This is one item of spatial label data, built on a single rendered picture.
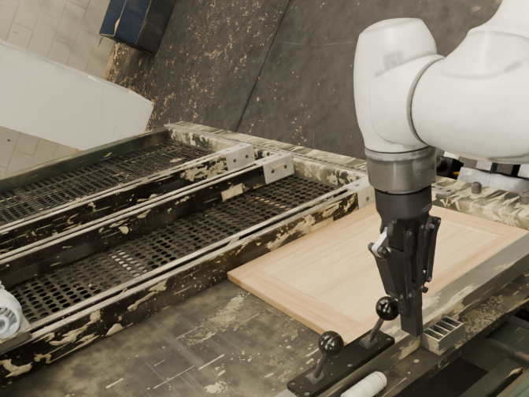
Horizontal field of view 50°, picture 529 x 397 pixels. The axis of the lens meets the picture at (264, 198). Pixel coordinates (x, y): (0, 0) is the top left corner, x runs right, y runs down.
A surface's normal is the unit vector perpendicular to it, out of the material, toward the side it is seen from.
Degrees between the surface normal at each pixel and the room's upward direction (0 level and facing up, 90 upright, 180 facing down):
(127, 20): 90
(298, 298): 57
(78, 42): 90
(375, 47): 17
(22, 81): 90
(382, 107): 32
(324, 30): 0
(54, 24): 90
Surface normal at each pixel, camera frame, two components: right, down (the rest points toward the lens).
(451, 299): -0.15, -0.92
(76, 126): 0.54, 0.35
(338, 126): -0.75, -0.23
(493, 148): -0.57, 0.76
